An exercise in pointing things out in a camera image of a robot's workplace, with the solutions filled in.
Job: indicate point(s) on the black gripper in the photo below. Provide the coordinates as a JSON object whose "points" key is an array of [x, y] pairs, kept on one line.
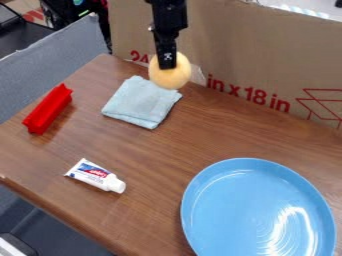
{"points": [[168, 21]]}

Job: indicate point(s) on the yellow ball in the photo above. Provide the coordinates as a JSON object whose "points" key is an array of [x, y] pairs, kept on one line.
{"points": [[170, 78]]}

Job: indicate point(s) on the blue plate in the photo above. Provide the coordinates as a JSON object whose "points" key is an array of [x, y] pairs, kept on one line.
{"points": [[250, 207]]}

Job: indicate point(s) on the light blue folded cloth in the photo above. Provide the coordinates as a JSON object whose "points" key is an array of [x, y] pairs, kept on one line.
{"points": [[140, 103]]}

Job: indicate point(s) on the black equipment in background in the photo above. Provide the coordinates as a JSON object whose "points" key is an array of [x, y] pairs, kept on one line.
{"points": [[63, 12]]}

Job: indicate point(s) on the grey fabric partition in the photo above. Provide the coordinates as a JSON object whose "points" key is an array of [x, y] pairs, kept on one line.
{"points": [[33, 70]]}

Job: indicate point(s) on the red plastic block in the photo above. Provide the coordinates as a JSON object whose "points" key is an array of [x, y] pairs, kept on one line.
{"points": [[48, 109]]}

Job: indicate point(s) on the white toothpaste tube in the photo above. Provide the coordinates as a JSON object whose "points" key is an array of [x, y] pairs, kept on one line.
{"points": [[93, 175]]}

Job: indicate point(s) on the cardboard box wall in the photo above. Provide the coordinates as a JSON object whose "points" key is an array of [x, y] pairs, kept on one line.
{"points": [[271, 56]]}

